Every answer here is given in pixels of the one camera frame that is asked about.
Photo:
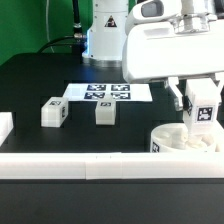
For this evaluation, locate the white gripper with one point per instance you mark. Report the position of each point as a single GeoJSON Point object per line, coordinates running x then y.
{"type": "Point", "coordinates": [171, 39]}

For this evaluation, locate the white marker sheet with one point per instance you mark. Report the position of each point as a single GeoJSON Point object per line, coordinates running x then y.
{"type": "Point", "coordinates": [120, 92]}

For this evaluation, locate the white front fence bar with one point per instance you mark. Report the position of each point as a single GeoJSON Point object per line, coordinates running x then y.
{"type": "Point", "coordinates": [94, 166]}

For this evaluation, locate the white fence bar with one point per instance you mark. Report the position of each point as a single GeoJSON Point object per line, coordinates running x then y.
{"type": "Point", "coordinates": [6, 125]}
{"type": "Point", "coordinates": [94, 166]}

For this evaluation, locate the white left fence bar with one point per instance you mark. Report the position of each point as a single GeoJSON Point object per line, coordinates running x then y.
{"type": "Point", "coordinates": [6, 125]}

